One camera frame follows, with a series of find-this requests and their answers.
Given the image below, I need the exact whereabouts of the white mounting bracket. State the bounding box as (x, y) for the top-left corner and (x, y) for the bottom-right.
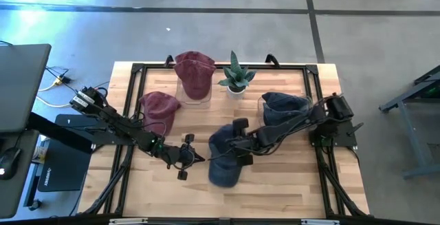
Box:
(301, 219), (340, 225)
(109, 217), (149, 225)

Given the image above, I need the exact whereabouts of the black metal table frame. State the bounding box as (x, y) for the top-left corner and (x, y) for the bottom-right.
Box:
(78, 53), (371, 219)

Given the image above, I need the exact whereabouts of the grey metal cart frame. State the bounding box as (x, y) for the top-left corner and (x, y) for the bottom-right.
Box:
(379, 65), (440, 180)

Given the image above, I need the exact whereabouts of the thin yellow cable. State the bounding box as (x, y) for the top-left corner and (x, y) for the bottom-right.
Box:
(36, 78), (65, 94)

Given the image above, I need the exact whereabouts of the black computer mouse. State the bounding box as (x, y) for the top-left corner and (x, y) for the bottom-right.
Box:
(0, 147), (22, 181)

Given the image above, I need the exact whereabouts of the navy blue baseball cap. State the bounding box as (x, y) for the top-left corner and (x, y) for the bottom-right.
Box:
(263, 109), (305, 127)
(261, 92), (311, 114)
(207, 124), (244, 189)

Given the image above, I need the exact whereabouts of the snake plant in white pot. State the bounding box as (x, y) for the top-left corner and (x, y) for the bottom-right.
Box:
(217, 50), (257, 100)

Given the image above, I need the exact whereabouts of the thin white cable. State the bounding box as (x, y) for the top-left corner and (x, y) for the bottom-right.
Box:
(36, 96), (73, 109)

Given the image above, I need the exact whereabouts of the clear plastic bin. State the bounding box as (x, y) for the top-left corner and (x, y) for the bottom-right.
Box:
(175, 76), (213, 110)
(256, 92), (314, 130)

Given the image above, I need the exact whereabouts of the dark grey desk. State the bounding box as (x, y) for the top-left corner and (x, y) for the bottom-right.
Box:
(0, 128), (41, 219)

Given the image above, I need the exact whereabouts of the maroon baseball cap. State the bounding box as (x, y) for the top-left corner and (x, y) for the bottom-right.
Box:
(173, 58), (217, 101)
(138, 91), (182, 137)
(174, 50), (216, 68)

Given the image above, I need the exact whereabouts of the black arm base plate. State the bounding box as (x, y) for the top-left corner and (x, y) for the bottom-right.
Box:
(308, 119), (359, 149)

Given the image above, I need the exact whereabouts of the black computer tower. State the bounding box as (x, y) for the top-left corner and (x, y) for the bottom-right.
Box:
(36, 114), (93, 193)

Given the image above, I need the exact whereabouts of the black diagonal support beam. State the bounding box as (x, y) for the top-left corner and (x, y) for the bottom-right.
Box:
(26, 111), (96, 154)

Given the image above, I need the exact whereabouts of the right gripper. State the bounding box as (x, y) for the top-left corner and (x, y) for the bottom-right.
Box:
(228, 117), (264, 167)

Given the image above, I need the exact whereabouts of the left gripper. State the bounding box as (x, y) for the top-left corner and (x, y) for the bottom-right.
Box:
(161, 133), (199, 181)

